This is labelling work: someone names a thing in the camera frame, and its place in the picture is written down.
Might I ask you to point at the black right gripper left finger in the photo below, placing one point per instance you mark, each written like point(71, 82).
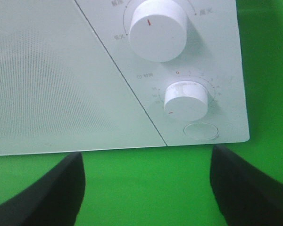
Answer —
point(53, 200)

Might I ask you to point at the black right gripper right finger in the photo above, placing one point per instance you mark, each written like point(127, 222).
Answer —
point(245, 195)

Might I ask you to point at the round door release button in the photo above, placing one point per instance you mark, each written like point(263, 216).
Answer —
point(201, 131)

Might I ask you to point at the white microwave door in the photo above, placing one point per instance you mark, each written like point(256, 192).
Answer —
point(59, 89)

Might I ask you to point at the white microwave knob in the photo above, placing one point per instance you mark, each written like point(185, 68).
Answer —
point(186, 101)
point(158, 30)

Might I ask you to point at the green table mat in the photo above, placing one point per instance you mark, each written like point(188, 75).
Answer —
point(170, 185)

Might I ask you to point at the white microwave oven body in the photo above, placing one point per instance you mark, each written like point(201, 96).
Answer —
point(211, 57)

